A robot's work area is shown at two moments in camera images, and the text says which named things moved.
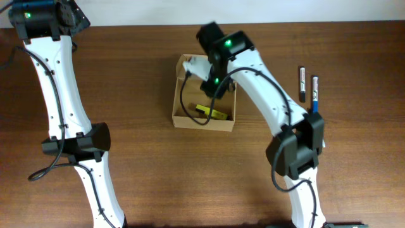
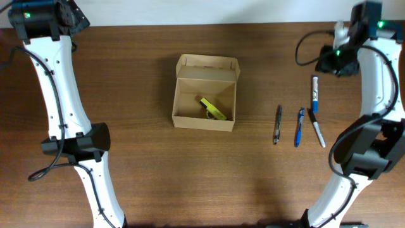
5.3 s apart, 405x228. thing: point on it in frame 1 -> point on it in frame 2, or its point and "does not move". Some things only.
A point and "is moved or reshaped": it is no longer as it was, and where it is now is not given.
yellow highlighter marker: x=215 y=114 is moved or reshaped
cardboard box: x=194 y=108 does not move
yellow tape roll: x=192 y=106 is moved or reshaped
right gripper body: x=214 y=89 -> x=331 y=63
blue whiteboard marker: x=315 y=94 does not move
